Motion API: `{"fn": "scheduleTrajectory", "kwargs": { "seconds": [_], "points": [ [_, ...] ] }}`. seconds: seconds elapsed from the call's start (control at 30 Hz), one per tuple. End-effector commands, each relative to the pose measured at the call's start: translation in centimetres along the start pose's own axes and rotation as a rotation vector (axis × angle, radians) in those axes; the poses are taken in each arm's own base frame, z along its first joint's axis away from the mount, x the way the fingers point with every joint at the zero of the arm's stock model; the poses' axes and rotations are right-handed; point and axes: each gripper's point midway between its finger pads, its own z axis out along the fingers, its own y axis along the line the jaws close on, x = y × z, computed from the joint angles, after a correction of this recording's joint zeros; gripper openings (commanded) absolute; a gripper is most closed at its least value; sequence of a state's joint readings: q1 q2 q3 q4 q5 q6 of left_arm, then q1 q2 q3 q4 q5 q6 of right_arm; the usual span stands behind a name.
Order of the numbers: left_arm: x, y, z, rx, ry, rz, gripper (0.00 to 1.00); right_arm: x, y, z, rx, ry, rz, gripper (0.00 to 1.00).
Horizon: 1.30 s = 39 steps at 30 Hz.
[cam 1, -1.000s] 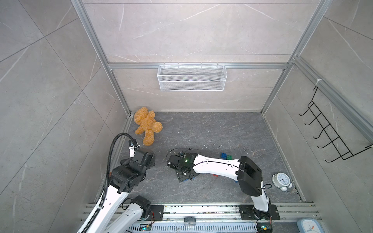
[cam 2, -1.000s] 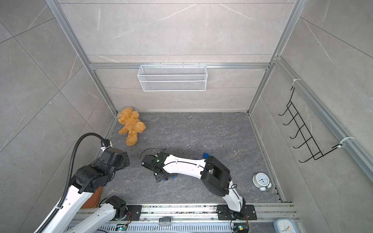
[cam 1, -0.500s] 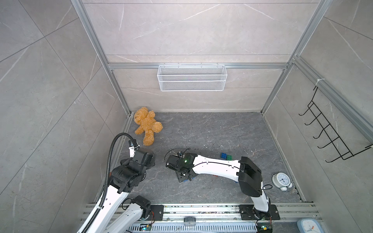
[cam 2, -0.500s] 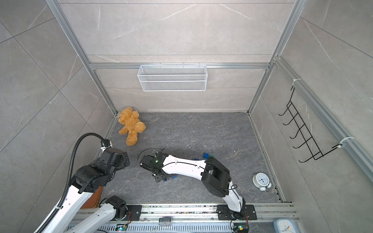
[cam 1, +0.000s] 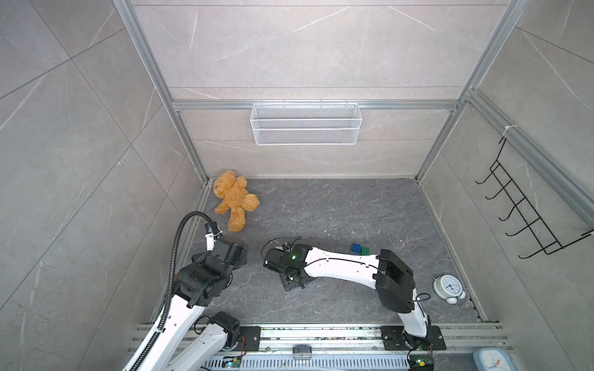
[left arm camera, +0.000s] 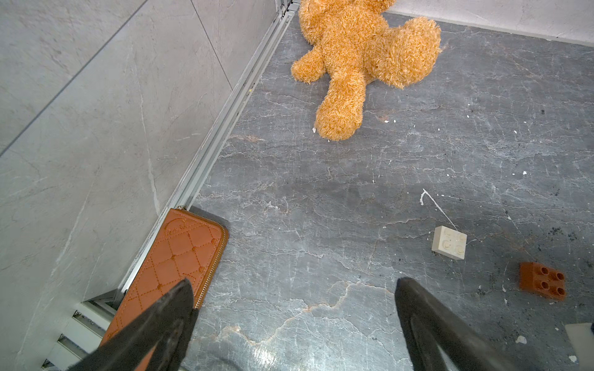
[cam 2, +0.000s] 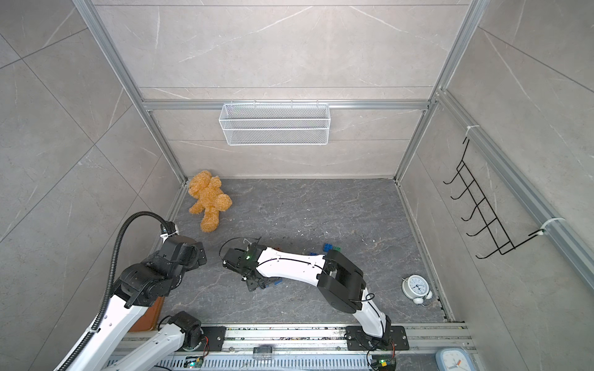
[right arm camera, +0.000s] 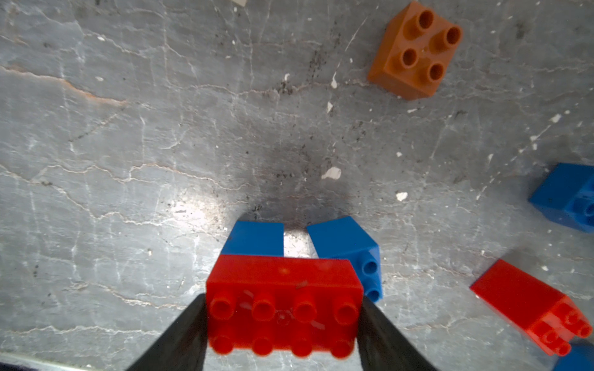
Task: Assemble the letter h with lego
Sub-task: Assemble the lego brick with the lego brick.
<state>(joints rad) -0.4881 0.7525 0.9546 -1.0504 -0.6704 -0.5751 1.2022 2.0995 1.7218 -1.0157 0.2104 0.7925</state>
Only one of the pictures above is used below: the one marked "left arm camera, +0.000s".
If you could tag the brown block at left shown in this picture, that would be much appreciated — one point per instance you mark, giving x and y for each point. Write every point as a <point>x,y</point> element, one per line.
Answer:
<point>186,246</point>

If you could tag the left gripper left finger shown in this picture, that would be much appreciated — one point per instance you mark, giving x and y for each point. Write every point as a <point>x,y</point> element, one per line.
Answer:
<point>163,331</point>

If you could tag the orange lego brick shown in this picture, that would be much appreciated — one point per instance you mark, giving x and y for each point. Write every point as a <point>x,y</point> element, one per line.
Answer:
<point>542,280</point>

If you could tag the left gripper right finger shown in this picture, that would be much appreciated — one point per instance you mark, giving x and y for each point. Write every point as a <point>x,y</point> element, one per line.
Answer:
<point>431,330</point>

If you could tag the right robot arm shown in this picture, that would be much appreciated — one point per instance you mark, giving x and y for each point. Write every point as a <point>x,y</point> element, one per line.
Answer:
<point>581,337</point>

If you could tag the white lego brick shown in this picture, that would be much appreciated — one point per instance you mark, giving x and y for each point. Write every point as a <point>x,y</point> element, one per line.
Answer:
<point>450,243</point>

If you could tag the brown teddy bear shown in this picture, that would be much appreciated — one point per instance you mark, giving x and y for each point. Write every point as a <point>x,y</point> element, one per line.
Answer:
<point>353,43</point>

